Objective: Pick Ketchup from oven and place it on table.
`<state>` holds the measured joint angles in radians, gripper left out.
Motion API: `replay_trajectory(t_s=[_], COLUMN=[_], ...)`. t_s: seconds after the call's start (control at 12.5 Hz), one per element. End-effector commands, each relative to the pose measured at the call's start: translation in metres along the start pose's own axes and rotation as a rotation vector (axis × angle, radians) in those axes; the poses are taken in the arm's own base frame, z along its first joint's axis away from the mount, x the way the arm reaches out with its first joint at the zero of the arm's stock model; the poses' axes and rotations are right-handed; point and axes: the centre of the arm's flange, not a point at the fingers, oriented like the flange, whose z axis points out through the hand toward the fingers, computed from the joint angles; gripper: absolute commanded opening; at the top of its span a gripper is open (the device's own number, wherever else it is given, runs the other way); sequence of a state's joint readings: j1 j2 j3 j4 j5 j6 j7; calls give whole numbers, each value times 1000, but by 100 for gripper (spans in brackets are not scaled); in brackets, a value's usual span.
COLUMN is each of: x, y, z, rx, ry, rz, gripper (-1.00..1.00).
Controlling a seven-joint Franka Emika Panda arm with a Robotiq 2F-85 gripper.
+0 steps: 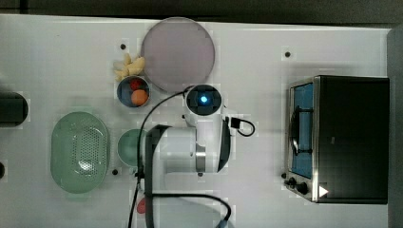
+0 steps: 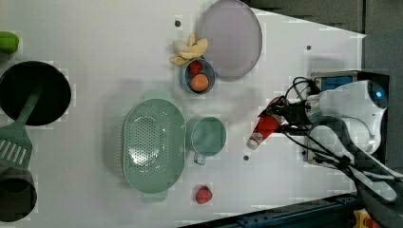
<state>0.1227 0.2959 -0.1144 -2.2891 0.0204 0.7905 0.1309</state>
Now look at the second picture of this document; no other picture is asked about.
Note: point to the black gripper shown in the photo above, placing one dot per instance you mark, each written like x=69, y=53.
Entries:
x=294, y=114

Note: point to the red plush ketchup bottle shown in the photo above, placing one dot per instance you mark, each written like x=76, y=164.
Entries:
x=265, y=127

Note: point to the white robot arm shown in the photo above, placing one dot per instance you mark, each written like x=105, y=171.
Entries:
x=343, y=128

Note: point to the green mug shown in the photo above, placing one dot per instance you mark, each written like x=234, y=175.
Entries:
x=207, y=138

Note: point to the small blue bowl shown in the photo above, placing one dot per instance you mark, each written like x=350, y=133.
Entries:
x=185, y=77

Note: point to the orange toy fruit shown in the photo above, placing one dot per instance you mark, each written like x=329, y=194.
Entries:
x=199, y=83

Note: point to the grey round plate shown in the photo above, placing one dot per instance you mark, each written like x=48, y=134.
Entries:
x=234, y=38

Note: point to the red strawberry in bowl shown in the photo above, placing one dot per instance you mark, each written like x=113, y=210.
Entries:
x=195, y=68

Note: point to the red strawberry on table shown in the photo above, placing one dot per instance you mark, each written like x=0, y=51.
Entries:
x=203, y=195

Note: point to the green perforated colander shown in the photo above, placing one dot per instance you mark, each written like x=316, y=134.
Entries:
x=153, y=146

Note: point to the black frying pan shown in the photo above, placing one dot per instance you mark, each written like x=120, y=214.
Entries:
x=20, y=80

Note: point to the green slotted spatula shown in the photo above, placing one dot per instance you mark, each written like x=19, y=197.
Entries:
x=16, y=146

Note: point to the dark grey cup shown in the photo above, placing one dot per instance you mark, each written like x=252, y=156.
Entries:
x=18, y=194

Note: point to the green toy vegetable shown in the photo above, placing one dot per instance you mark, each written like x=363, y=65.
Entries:
x=9, y=42

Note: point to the blue metal frame rail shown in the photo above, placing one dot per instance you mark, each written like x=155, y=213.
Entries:
x=332, y=212

